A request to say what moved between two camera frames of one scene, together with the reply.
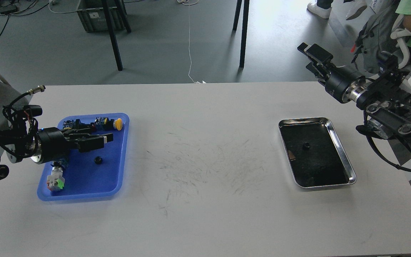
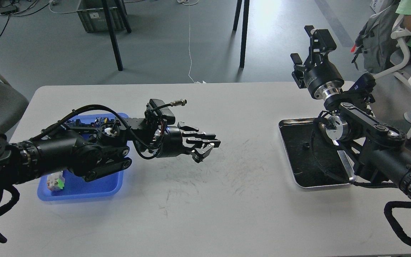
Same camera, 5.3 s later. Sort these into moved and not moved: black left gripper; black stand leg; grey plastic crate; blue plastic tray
Moved: black left gripper
Not moved: blue plastic tray; grey plastic crate; black stand leg
